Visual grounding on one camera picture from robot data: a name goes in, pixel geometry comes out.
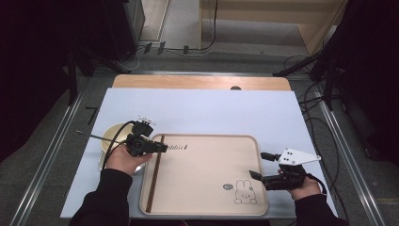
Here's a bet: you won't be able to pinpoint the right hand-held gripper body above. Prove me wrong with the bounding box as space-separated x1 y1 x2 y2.
263 148 322 191

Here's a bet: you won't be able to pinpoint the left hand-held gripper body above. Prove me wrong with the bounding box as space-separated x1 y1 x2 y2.
125 115 157 157

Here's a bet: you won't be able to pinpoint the pair of brown chopsticks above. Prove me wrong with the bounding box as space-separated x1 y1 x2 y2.
145 135 166 214

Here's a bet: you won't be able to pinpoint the metal spoon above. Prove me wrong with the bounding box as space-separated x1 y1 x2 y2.
76 130 127 145

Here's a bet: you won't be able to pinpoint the beige tray with rabbit print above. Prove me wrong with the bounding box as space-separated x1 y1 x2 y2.
138 133 269 217

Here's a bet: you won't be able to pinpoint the person's right hand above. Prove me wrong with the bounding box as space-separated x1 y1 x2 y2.
287 175 322 202

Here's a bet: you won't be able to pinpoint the person's left hand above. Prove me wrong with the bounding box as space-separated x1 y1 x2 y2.
104 144 153 177

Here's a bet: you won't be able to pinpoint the white table cover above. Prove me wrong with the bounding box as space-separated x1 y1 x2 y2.
59 88 339 219

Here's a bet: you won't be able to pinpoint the black stand leg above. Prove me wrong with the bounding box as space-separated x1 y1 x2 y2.
272 54 327 78

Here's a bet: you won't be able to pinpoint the black tripod stand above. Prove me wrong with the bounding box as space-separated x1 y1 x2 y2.
64 41 128 106

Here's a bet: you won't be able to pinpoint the dark cabinet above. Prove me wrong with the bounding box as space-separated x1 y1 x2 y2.
102 0 146 63

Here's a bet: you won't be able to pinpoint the light wooden cabinet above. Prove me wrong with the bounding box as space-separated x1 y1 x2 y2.
199 0 349 57

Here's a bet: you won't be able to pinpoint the left hand-held gripper cable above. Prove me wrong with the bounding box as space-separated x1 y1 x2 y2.
101 121 136 170

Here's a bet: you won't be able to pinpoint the hand-held gripper cable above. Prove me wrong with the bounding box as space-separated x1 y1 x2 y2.
101 121 136 170
309 173 328 196

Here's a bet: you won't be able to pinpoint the right hand-held gripper cable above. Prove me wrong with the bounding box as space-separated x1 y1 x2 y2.
309 173 328 196

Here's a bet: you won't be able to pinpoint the aluminium rail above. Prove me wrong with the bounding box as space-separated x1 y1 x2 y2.
8 90 86 226
316 90 388 226

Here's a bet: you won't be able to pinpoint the black floor cables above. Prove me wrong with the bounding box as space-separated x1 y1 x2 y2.
282 55 351 225

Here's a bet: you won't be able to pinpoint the white floor cable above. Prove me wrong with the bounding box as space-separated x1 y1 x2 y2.
123 45 149 72

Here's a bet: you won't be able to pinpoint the black hanging cable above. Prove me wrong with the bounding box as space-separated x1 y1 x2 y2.
187 0 219 52

